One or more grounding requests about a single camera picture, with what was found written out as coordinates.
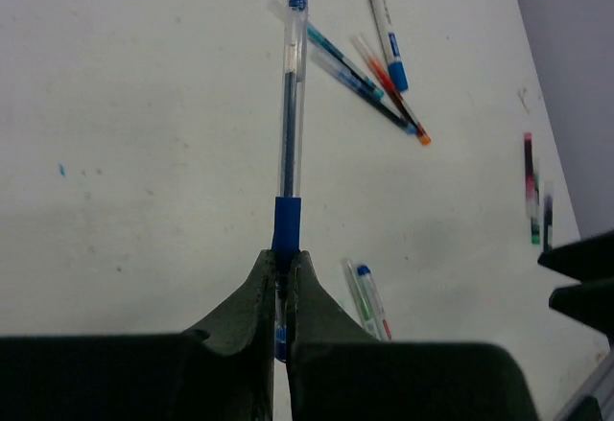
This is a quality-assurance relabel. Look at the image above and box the red pen cap right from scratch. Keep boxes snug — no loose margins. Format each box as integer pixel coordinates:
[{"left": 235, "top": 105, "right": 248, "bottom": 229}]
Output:
[{"left": 523, "top": 131, "right": 540, "bottom": 246}]

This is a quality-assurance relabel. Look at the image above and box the red pen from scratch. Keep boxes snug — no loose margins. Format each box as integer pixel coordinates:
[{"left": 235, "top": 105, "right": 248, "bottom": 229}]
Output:
[{"left": 350, "top": 35, "right": 431, "bottom": 146}]

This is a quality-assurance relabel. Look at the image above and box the blue pen cap right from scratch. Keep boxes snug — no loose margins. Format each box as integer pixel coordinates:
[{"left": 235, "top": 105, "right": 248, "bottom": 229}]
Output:
[{"left": 543, "top": 180, "right": 554, "bottom": 252}]

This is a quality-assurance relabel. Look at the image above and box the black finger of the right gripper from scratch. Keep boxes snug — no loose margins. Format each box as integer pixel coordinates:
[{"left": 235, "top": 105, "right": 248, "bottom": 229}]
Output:
[
  {"left": 537, "top": 230, "right": 614, "bottom": 282},
  {"left": 549, "top": 278, "right": 613, "bottom": 344}
]

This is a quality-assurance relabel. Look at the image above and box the blue capped pen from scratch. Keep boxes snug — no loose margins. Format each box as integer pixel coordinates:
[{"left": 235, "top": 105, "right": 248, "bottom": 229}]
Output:
[{"left": 369, "top": 0, "right": 409, "bottom": 93}]

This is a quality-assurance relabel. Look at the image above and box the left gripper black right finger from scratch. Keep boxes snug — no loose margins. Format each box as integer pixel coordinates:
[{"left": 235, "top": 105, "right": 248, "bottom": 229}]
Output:
[{"left": 287, "top": 251, "right": 538, "bottom": 420}]

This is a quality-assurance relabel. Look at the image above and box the clear pen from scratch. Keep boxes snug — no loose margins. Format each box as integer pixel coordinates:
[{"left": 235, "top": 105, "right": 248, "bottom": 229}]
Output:
[{"left": 357, "top": 265, "right": 392, "bottom": 341}]

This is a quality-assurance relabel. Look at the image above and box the grey pen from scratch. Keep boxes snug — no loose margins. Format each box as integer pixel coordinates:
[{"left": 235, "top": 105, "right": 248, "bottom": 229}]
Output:
[{"left": 342, "top": 258, "right": 381, "bottom": 339}]

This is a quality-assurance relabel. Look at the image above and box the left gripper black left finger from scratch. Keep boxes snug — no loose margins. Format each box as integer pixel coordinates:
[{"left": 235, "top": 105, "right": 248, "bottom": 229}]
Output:
[{"left": 1, "top": 250, "right": 274, "bottom": 420}]

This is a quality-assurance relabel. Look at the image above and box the aluminium mounting rail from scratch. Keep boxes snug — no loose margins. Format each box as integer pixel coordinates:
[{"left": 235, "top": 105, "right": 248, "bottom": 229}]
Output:
[{"left": 555, "top": 352, "right": 613, "bottom": 421}]

